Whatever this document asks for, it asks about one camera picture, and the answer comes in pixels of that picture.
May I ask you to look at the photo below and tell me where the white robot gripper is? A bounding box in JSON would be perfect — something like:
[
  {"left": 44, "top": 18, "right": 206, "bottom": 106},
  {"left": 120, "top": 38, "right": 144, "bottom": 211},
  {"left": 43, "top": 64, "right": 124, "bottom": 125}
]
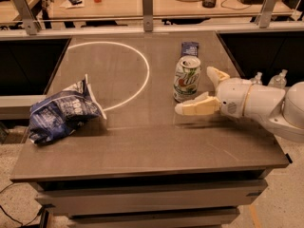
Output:
[{"left": 175, "top": 66, "right": 285, "bottom": 119}]

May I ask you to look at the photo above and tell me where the green white 7up can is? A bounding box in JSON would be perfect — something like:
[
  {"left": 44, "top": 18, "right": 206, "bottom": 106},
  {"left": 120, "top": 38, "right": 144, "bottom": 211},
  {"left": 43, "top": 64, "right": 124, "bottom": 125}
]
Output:
[{"left": 173, "top": 55, "right": 201, "bottom": 102}]

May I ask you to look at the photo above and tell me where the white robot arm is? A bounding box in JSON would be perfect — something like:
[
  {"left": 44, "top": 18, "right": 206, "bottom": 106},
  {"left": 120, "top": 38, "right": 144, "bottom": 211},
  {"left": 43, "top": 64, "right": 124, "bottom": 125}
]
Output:
[{"left": 175, "top": 66, "right": 304, "bottom": 143}]

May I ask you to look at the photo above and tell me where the blue rxbar blueberry bar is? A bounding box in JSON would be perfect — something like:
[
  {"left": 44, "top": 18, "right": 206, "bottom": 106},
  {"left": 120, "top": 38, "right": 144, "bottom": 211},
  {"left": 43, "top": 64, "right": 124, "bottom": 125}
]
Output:
[{"left": 181, "top": 42, "right": 199, "bottom": 56}]

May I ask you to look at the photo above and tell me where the black mesh pen cup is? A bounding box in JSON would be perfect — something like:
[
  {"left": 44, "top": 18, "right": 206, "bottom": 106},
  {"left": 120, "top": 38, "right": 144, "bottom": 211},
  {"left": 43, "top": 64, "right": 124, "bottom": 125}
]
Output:
[{"left": 202, "top": 0, "right": 217, "bottom": 9}]

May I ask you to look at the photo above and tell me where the grey table drawer base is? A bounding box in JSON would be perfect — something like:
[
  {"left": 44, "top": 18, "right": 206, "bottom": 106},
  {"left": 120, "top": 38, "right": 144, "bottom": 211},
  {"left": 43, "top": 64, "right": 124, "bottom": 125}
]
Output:
[{"left": 30, "top": 169, "right": 268, "bottom": 228}]

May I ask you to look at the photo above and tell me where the blue crumpled chip bag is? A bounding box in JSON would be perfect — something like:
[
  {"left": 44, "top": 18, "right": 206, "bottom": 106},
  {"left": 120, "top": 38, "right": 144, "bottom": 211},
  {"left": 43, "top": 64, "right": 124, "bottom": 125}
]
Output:
[{"left": 28, "top": 75, "right": 106, "bottom": 144}]

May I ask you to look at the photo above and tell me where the right metal rail bracket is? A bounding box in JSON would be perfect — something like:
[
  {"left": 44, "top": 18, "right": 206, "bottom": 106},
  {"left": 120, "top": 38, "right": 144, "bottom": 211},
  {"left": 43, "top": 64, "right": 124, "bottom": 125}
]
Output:
[{"left": 256, "top": 0, "right": 277, "bottom": 29}]

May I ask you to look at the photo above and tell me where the metal rail bracket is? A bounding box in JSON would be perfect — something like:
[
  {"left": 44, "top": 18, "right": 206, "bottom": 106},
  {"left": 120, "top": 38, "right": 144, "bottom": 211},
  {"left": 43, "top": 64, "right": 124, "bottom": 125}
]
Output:
[
  {"left": 12, "top": 0, "right": 41, "bottom": 35},
  {"left": 256, "top": 0, "right": 277, "bottom": 29},
  {"left": 142, "top": 0, "right": 153, "bottom": 32}
]

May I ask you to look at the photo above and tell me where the black desk cable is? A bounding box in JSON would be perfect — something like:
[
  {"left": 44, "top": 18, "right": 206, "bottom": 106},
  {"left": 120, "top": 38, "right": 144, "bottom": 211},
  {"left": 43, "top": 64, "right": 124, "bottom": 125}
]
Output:
[{"left": 220, "top": 0, "right": 253, "bottom": 11}]

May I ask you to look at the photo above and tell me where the middle metal rail bracket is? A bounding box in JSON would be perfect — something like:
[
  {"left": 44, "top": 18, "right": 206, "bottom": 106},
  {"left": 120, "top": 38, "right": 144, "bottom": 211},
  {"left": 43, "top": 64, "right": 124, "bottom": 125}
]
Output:
[{"left": 142, "top": 0, "right": 153, "bottom": 32}]

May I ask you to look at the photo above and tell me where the left metal rail bracket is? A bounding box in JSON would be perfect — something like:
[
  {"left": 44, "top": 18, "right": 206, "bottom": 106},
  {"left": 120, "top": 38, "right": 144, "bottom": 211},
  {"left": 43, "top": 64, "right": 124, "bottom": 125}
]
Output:
[{"left": 12, "top": 0, "right": 41, "bottom": 35}]

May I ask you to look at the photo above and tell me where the black floor cable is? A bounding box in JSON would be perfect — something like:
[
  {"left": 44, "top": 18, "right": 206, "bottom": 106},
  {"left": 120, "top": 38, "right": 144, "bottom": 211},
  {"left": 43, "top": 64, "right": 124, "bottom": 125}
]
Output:
[{"left": 0, "top": 182, "right": 46, "bottom": 228}]

